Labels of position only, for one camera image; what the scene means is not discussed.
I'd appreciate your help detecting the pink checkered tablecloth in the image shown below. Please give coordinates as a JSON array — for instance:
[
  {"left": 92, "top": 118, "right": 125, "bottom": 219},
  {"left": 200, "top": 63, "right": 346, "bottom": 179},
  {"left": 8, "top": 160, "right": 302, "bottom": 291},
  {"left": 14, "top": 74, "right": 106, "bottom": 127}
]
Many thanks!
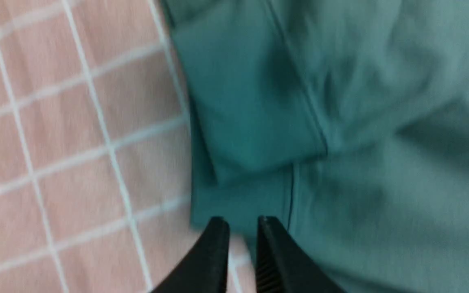
[{"left": 0, "top": 0, "right": 259, "bottom": 293}]

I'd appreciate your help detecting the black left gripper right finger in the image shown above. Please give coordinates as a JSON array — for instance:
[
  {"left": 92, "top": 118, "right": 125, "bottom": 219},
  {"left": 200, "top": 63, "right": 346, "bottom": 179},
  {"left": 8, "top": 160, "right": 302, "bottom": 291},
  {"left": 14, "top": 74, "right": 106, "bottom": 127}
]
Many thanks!
[{"left": 256, "top": 216, "right": 344, "bottom": 293}]

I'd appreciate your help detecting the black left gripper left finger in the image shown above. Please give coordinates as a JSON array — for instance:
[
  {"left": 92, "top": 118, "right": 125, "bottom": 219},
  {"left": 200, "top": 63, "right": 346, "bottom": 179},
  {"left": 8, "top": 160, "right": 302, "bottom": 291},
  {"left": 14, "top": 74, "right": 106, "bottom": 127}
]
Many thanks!
[{"left": 153, "top": 217, "right": 230, "bottom": 293}]

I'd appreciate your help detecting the green long-sleeved shirt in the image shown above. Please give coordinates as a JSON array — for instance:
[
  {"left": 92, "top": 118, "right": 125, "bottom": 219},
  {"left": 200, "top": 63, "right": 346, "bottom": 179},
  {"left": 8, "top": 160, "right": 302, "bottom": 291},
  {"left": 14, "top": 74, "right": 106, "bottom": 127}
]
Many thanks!
[{"left": 161, "top": 0, "right": 469, "bottom": 293}]

